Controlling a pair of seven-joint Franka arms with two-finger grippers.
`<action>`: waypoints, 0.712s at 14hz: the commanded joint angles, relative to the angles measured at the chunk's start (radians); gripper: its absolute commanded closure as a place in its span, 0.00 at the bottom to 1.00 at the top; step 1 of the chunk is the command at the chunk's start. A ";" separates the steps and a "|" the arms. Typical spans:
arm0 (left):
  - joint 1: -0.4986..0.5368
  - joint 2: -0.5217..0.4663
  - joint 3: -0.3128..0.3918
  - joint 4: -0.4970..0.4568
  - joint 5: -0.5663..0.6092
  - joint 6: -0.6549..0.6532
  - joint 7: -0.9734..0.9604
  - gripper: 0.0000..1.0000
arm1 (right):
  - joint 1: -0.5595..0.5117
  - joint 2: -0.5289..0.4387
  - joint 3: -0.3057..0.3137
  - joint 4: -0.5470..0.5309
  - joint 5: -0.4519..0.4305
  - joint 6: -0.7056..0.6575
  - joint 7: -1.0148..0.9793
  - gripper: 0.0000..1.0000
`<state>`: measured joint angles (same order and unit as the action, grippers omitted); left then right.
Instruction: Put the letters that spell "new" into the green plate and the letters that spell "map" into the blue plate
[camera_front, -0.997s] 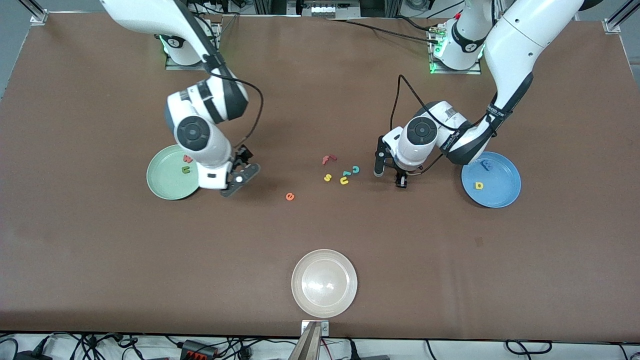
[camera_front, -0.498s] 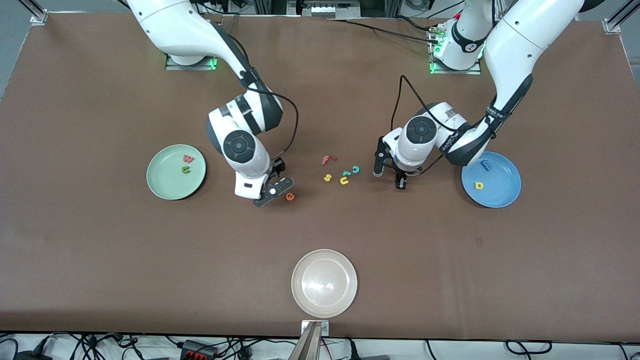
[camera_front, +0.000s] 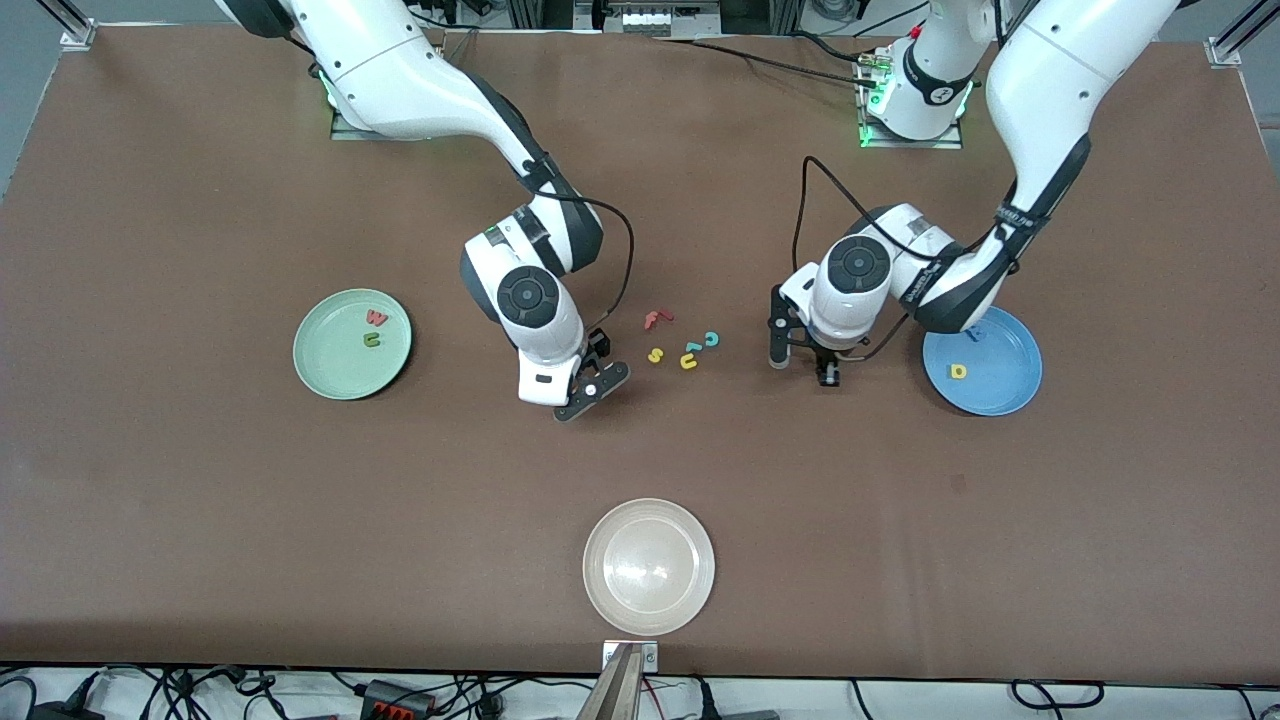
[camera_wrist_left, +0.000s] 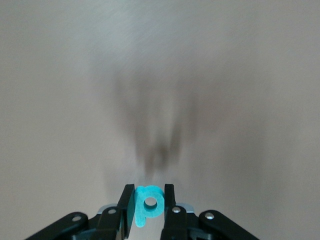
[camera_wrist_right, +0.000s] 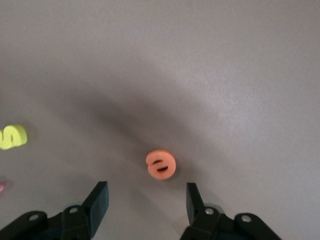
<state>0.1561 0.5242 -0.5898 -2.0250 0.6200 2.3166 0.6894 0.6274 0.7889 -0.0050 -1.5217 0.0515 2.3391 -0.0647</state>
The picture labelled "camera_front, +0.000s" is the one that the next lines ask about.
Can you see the blue plate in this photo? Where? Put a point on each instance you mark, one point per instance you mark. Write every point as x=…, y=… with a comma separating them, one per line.
x=1000, y=380

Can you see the aluminium frame profile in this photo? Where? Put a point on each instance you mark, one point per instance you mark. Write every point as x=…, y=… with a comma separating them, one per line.
x=1228, y=45
x=75, y=30

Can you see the green plate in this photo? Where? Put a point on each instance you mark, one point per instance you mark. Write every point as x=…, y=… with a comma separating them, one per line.
x=335, y=370

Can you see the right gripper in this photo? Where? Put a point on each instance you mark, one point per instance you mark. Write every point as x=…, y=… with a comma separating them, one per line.
x=597, y=345

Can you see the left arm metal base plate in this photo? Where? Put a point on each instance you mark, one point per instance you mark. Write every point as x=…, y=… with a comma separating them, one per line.
x=955, y=140

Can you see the black orange power strip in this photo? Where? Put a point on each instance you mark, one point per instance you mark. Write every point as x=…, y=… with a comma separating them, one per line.
x=395, y=700

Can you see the grey connector box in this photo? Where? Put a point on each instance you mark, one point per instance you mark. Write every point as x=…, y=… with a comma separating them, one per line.
x=650, y=18

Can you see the red letter f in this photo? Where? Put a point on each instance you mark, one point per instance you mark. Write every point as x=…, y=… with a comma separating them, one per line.
x=652, y=320

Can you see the aluminium camera mount bar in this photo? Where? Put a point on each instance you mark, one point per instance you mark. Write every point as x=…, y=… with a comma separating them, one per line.
x=615, y=690

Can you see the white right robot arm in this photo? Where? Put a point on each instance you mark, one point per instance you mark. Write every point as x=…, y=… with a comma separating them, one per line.
x=390, y=70

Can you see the white plate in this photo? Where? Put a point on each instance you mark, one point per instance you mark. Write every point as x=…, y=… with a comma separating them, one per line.
x=649, y=567

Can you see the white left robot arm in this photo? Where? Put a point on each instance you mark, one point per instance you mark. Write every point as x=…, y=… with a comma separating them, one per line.
x=1050, y=70

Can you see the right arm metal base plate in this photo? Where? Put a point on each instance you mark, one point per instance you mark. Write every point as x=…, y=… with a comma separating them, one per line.
x=345, y=128

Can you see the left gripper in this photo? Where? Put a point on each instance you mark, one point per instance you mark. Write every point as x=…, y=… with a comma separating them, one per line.
x=826, y=359

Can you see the brown table cover sheet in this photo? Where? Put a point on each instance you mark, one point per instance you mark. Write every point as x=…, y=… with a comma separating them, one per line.
x=200, y=500

